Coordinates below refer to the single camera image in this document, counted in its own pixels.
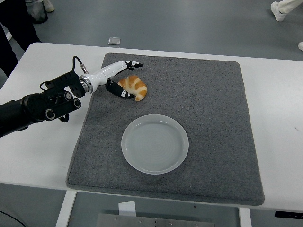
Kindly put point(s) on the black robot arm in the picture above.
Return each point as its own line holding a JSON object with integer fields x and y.
{"x": 30, "y": 106}

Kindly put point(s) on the white paper label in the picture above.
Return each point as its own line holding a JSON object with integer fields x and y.
{"x": 126, "y": 208}

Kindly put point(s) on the person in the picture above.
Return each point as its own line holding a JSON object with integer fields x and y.
{"x": 14, "y": 14}

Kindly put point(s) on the black table control box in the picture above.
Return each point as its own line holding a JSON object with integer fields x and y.
{"x": 288, "y": 214}

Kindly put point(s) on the pale grey round plate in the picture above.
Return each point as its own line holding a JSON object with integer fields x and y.
{"x": 154, "y": 146}

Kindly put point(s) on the white desk foot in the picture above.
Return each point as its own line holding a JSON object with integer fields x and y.
{"x": 8, "y": 35}

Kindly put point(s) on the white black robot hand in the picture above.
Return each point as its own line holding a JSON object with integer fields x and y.
{"x": 104, "y": 72}

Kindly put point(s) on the grey felt mat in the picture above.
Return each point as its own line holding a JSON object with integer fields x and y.
{"x": 201, "y": 106}

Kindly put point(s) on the silver square floor plate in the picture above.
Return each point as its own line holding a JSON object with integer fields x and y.
{"x": 114, "y": 41}

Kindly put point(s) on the white table leg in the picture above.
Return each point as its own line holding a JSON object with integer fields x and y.
{"x": 245, "y": 218}
{"x": 66, "y": 208}

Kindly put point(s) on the person's beige shoe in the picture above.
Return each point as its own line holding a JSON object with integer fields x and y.
{"x": 48, "y": 4}

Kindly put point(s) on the golden croissant bread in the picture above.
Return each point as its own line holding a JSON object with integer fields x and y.
{"x": 137, "y": 86}

